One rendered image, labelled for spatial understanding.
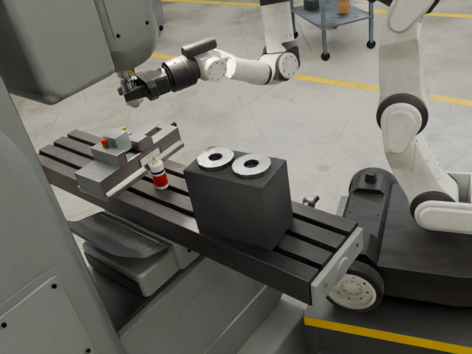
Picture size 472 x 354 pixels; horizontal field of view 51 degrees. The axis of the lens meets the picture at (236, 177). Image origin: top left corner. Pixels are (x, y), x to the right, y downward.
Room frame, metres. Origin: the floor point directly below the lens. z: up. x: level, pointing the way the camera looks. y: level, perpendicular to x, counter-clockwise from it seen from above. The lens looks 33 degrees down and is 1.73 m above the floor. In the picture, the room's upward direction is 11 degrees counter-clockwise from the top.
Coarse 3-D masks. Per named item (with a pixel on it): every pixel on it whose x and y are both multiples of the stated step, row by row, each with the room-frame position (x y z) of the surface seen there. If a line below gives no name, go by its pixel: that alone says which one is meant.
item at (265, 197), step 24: (192, 168) 1.00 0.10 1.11; (216, 168) 0.96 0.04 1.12; (240, 168) 0.94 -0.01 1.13; (264, 168) 0.92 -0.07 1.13; (192, 192) 0.99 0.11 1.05; (216, 192) 0.94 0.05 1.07; (240, 192) 0.90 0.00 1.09; (264, 192) 0.87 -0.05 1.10; (288, 192) 0.95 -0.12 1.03; (216, 216) 0.95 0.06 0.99; (240, 216) 0.91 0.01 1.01; (264, 216) 0.87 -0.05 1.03; (288, 216) 0.94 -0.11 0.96; (240, 240) 0.92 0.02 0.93; (264, 240) 0.87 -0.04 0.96
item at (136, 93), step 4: (136, 88) 1.23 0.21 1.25; (140, 88) 1.23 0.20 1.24; (144, 88) 1.23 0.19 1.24; (128, 92) 1.22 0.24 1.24; (132, 92) 1.22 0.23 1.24; (136, 92) 1.22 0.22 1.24; (140, 92) 1.23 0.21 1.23; (144, 92) 1.22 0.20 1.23; (124, 96) 1.21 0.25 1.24; (128, 96) 1.21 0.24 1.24; (132, 96) 1.22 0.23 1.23; (136, 96) 1.22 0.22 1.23; (140, 96) 1.23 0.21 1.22; (144, 96) 1.23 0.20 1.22; (128, 100) 1.21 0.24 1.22
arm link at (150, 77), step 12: (168, 60) 1.30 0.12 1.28; (180, 60) 1.29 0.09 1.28; (144, 72) 1.30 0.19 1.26; (156, 72) 1.28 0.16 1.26; (168, 72) 1.27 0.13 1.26; (180, 72) 1.27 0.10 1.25; (144, 84) 1.24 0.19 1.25; (156, 84) 1.22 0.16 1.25; (168, 84) 1.25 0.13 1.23; (180, 84) 1.26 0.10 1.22; (156, 96) 1.22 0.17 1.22
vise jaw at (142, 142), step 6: (132, 132) 1.40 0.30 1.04; (132, 138) 1.36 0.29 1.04; (138, 138) 1.35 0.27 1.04; (144, 138) 1.36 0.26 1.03; (150, 138) 1.37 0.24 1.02; (132, 144) 1.35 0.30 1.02; (138, 144) 1.34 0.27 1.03; (144, 144) 1.35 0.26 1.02; (150, 144) 1.37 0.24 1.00; (138, 150) 1.34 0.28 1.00
